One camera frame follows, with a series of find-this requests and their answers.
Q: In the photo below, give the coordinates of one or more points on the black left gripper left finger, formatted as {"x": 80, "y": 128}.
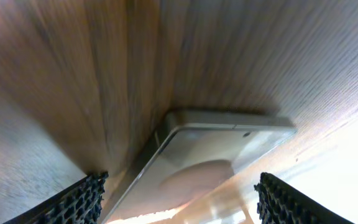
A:
{"x": 78, "y": 204}

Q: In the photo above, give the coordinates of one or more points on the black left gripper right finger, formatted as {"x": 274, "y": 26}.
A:
{"x": 280, "y": 203}

